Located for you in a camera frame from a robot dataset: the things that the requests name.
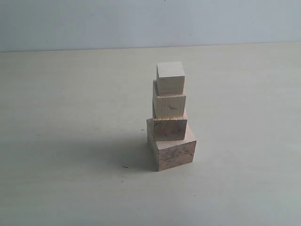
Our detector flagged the medium pale wooden cube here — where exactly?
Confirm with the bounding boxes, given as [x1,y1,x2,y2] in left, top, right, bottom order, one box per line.
[152,80,186,118]

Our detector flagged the smallest wooden cube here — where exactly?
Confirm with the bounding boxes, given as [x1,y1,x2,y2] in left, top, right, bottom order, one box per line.
[157,62,185,96]

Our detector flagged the striped medium-large wooden cube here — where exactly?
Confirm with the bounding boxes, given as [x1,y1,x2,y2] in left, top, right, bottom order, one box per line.
[152,112,188,141]

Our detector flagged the largest wooden cube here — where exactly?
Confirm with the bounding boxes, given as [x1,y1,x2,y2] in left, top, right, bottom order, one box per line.
[146,119,197,171]

